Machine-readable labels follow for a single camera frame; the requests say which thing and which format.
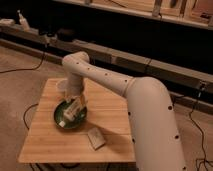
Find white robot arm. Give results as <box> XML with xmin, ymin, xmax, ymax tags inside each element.
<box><xmin>62</xmin><ymin>51</ymin><xmax>187</xmax><ymax>171</ymax></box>

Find green ceramic bowl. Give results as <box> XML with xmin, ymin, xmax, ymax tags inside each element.
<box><xmin>53</xmin><ymin>99</ymin><xmax>87</xmax><ymax>130</ymax></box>

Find white spray bottle background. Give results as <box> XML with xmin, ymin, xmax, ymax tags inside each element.
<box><xmin>17</xmin><ymin>10</ymin><xmax>30</xmax><ymax>31</ymax></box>

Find white plastic cup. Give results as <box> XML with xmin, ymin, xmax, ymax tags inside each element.
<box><xmin>56</xmin><ymin>79</ymin><xmax>67</xmax><ymax>98</ymax></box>

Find white rectangular block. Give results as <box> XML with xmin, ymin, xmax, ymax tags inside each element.
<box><xmin>87</xmin><ymin>128</ymin><xmax>106</xmax><ymax>150</ymax></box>

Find black round device background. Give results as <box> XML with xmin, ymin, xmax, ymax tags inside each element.
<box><xmin>57</xmin><ymin>28</ymin><xmax>75</xmax><ymax>42</ymax></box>

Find wooden table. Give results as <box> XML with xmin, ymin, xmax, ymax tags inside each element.
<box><xmin>18</xmin><ymin>78</ymin><xmax>135</xmax><ymax>163</ymax></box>

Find black cable under table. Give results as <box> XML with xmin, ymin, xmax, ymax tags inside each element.
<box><xmin>22</xmin><ymin>103</ymin><xmax>40</xmax><ymax>131</ymax></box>

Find black cable on left floor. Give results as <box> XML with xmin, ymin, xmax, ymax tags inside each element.
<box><xmin>0</xmin><ymin>46</ymin><xmax>47</xmax><ymax>76</ymax></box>

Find black cable on floor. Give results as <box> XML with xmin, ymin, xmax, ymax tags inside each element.
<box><xmin>0</xmin><ymin>46</ymin><xmax>47</xmax><ymax>76</ymax></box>
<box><xmin>188</xmin><ymin>89</ymin><xmax>213</xmax><ymax>171</ymax></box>

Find black cable on right floor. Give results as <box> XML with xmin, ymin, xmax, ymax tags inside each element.
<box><xmin>188</xmin><ymin>89</ymin><xmax>213</xmax><ymax>171</ymax></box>

